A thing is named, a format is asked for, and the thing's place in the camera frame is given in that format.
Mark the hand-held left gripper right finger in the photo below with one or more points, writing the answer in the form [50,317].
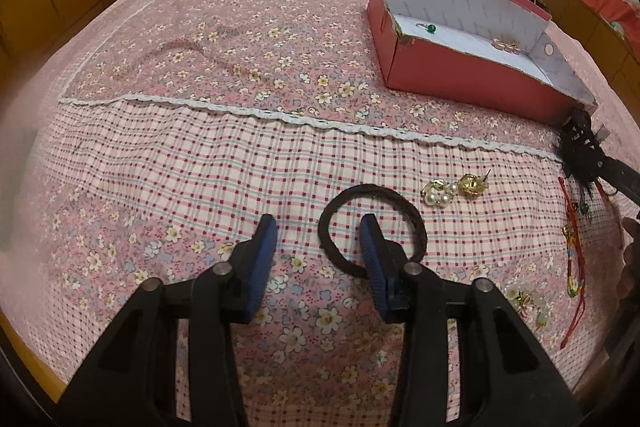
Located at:
[372,257]

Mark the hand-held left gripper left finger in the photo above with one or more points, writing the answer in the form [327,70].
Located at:
[262,257]

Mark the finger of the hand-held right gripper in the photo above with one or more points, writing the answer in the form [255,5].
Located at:
[622,172]

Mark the black feather hair accessory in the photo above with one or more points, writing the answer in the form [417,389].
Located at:
[577,147]

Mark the green bead hook earring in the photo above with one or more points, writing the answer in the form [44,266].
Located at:
[583,208]

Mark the gold pearl earring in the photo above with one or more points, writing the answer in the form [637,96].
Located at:
[437,196]

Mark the gold ball earring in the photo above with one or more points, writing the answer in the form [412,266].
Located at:
[471,184]

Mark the gold dangle earring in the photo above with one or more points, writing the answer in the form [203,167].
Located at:
[522,300]

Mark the red cardboard box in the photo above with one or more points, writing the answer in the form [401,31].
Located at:
[425,67]

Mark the wooden side cabinet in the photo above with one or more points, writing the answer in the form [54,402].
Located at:
[585,27]

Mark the pink gold hair clip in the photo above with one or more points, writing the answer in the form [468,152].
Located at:
[505,46]

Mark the pink floral bedspread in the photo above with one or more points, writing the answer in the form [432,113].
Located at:
[225,72]

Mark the small green bead earring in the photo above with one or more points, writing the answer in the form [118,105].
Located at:
[430,28]

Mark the wooden bed frame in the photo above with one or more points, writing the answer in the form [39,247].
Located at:
[25,357]

